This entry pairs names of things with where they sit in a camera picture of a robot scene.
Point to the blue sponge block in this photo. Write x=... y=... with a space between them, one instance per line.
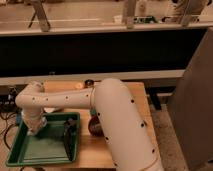
x=18 y=119

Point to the wooden easel right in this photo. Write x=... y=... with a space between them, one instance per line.
x=128 y=14

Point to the wooden easel left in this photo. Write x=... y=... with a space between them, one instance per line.
x=40 y=14

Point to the wooden easel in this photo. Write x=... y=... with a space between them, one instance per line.
x=128 y=14
x=40 y=14

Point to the green plastic tray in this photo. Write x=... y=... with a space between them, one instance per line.
x=47 y=147

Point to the dark red bowl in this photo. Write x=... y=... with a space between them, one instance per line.
x=94 y=126

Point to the small metal can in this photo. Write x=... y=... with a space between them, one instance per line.
x=89 y=83

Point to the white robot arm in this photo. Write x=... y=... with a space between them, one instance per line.
x=124 y=129

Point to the black brush in tray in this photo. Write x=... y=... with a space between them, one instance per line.
x=69 y=129

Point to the orange round fruit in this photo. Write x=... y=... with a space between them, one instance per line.
x=79 y=86

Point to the grey cabinet panel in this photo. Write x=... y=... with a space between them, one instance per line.
x=191 y=107

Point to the white wrapped gripper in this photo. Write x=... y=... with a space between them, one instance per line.
x=34 y=123

